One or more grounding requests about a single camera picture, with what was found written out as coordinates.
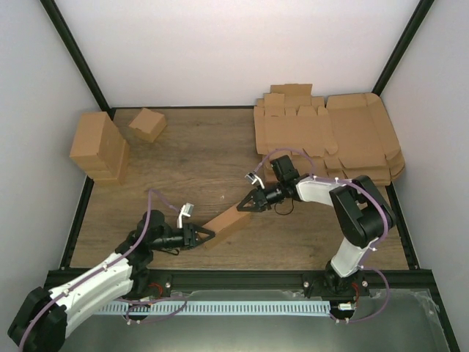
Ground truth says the tall folded cardboard box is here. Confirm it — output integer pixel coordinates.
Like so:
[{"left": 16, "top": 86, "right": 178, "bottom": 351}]
[{"left": 70, "top": 111, "right": 124, "bottom": 170}]

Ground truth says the right black frame post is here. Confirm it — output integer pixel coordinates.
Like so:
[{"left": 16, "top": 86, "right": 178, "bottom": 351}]
[{"left": 372, "top": 0, "right": 435, "bottom": 96}]

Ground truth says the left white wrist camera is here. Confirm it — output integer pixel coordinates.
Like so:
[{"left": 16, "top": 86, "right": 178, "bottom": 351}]
[{"left": 177, "top": 202, "right": 194, "bottom": 229}]

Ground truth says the large flat cardboard blanks stack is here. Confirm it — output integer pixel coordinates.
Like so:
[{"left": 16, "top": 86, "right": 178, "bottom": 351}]
[{"left": 324, "top": 92, "right": 405, "bottom": 186}]

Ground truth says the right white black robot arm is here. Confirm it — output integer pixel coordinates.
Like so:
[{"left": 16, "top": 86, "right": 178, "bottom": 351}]
[{"left": 237, "top": 155, "right": 396, "bottom": 296}]

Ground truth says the low folded cardboard box stack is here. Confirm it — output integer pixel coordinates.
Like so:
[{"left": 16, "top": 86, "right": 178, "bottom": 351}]
[{"left": 84, "top": 139, "right": 130, "bottom": 184}]

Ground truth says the light blue slotted cable duct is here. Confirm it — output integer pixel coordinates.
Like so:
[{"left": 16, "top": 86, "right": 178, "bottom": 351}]
[{"left": 97, "top": 301, "right": 330, "bottom": 317}]

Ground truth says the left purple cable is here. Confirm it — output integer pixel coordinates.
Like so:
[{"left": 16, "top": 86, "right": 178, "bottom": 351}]
[{"left": 18, "top": 188, "right": 188, "bottom": 352}]

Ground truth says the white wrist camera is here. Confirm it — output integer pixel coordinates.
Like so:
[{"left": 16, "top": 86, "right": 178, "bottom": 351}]
[
  {"left": 177, "top": 202, "right": 194, "bottom": 229},
  {"left": 245, "top": 172, "right": 265, "bottom": 189}
]

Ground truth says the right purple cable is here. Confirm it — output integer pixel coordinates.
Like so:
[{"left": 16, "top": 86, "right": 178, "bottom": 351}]
[{"left": 251, "top": 147, "right": 392, "bottom": 325}]

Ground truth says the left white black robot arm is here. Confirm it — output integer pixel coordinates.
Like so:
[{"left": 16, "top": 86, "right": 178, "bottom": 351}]
[{"left": 7, "top": 210, "right": 215, "bottom": 351}]

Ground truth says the stack of flat cardboard blanks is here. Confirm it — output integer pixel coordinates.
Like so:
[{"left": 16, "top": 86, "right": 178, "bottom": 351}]
[{"left": 254, "top": 84, "right": 338, "bottom": 177}]

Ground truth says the small folded cardboard box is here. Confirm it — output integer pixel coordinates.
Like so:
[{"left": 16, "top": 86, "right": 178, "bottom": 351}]
[{"left": 128, "top": 108, "right": 167, "bottom": 143}]

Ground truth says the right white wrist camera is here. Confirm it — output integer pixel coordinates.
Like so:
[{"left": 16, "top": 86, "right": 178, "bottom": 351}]
[{"left": 245, "top": 172, "right": 265, "bottom": 189}]

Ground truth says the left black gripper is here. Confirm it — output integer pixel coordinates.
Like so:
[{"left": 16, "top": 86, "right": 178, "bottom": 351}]
[{"left": 152, "top": 224, "right": 216, "bottom": 251}]

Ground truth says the purple cable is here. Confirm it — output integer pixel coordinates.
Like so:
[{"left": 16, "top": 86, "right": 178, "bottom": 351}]
[
  {"left": 251, "top": 147, "right": 392, "bottom": 325},
  {"left": 18, "top": 188, "right": 188, "bottom": 352}
]

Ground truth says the grey metal base plate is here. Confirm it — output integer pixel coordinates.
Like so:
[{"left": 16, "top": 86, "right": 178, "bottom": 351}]
[{"left": 59, "top": 290, "right": 451, "bottom": 351}]

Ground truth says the left black frame post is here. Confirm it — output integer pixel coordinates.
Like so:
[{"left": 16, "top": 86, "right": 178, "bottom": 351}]
[{"left": 40, "top": 0, "right": 111, "bottom": 111}]

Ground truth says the black frame post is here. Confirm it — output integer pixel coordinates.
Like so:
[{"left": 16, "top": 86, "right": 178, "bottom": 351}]
[
  {"left": 40, "top": 0, "right": 111, "bottom": 111},
  {"left": 372, "top": 0, "right": 435, "bottom": 96}
]

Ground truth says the black aluminium frame rail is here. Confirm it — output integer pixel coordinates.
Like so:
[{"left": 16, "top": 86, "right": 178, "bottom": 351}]
[{"left": 148, "top": 269, "right": 436, "bottom": 291}]

